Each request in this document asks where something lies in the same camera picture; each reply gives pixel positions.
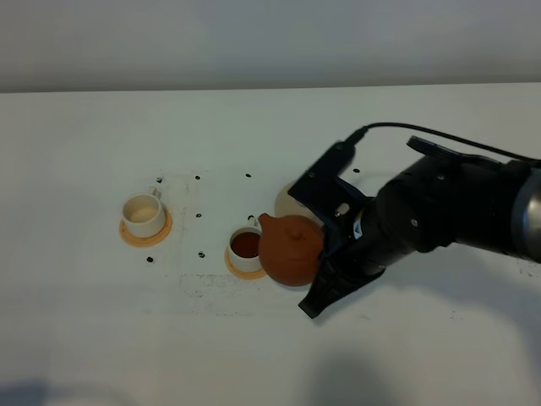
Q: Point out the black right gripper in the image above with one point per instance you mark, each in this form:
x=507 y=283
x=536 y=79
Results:
x=431 y=204

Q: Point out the brown clay teapot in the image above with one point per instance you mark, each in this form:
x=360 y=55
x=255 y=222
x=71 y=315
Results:
x=289 y=249

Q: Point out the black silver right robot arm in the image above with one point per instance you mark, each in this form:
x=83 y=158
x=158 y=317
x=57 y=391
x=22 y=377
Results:
x=525 y=213

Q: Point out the beige round teapot saucer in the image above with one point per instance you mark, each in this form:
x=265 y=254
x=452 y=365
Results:
x=285 y=205

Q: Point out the right orange coaster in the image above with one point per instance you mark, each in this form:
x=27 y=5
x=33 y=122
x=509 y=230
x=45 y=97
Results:
x=244 y=268

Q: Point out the orange coaster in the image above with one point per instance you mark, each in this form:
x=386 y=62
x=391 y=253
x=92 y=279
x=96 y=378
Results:
x=139 y=242
x=244 y=268

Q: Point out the right white teacup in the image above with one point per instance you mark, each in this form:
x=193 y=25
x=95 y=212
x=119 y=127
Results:
x=245 y=240

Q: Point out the white teacup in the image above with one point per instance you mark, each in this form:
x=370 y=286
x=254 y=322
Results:
x=245 y=240
x=144 y=214

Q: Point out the left white teacup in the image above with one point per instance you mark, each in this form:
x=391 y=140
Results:
x=144 y=214

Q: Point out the left orange coaster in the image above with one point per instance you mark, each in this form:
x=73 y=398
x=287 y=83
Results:
x=139 y=242

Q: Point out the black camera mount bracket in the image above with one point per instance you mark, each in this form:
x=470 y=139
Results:
x=331 y=199

